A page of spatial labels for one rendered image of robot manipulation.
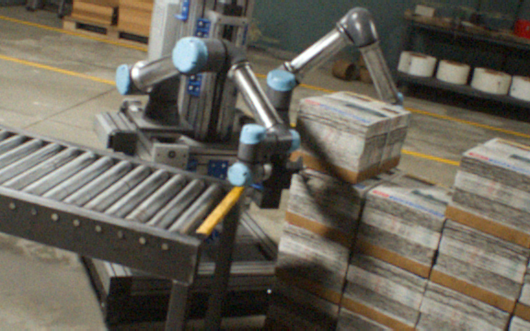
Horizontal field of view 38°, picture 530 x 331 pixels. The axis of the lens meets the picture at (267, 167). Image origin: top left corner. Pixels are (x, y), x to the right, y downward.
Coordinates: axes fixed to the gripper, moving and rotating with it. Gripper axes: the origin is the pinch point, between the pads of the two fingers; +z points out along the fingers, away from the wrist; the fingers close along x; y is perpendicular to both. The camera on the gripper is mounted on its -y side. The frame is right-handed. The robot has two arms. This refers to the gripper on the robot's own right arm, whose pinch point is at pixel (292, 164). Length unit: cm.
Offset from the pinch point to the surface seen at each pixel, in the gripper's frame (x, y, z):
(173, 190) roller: 16.5, -6.5, -44.6
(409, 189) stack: -35.9, -2.5, 24.1
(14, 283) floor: 106, -85, -25
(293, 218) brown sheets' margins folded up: -1.1, -22.7, 7.5
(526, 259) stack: -84, -6, 8
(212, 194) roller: 6.2, -5.6, -37.8
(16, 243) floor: 135, -86, 0
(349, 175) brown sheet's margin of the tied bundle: -19.1, 0.8, 7.3
